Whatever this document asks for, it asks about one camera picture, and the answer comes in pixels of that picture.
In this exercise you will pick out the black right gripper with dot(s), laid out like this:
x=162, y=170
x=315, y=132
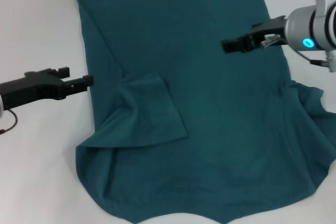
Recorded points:
x=273, y=26

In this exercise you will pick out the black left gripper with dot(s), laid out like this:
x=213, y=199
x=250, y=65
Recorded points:
x=31, y=87

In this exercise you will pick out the teal blue shirt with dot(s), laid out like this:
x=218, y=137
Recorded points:
x=210, y=103

